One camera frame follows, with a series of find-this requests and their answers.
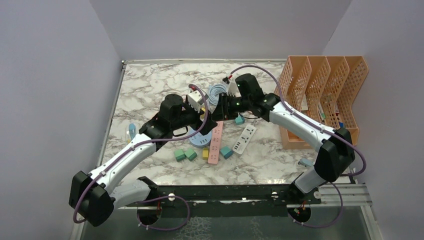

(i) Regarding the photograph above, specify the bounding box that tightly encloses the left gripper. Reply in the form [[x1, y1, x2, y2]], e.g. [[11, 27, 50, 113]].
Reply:
[[171, 100, 218, 136]]

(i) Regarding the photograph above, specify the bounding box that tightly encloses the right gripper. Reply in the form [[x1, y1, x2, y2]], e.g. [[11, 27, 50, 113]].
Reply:
[[211, 92, 252, 122]]

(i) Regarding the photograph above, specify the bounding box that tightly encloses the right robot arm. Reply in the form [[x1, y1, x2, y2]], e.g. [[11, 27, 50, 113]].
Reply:
[[211, 73, 355, 204]]

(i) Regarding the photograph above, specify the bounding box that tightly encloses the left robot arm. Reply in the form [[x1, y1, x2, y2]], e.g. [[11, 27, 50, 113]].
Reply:
[[69, 90, 217, 227]]

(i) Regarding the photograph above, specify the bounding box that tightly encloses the teal plug adapter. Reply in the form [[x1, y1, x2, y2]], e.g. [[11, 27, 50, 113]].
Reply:
[[219, 146, 233, 159], [234, 115, 246, 126]]

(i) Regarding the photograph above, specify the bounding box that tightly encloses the green plug adapter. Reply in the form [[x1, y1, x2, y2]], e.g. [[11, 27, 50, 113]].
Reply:
[[184, 148, 198, 162], [173, 149, 186, 162]]

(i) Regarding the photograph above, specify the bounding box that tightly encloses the pink long power strip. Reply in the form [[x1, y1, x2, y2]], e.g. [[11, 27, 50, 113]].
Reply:
[[207, 121, 224, 165]]

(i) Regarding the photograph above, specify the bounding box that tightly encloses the blue round power strip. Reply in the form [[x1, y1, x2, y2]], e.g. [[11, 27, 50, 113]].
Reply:
[[188, 131, 212, 149]]

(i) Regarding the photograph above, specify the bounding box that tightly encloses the white power strip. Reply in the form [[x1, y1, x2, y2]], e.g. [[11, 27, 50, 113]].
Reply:
[[232, 124, 257, 155]]

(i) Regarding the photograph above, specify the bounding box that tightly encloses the orange plastic file rack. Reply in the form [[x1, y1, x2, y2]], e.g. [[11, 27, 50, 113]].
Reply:
[[274, 55, 369, 146]]

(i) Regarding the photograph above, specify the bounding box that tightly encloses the blue coiled power cable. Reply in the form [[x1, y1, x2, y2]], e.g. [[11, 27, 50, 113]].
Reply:
[[207, 84, 230, 107]]

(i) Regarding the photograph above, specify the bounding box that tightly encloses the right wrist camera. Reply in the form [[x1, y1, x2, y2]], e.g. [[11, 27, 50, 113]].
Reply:
[[222, 74, 238, 97]]

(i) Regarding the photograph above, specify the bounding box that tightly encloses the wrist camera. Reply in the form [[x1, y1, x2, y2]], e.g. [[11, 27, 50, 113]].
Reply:
[[222, 74, 238, 97], [187, 90, 205, 113]]

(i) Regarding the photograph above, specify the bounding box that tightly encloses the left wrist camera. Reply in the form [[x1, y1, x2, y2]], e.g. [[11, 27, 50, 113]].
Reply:
[[187, 90, 205, 113]]

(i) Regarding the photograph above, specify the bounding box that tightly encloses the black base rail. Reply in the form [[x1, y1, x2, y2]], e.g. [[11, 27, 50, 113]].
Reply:
[[125, 183, 322, 218]]

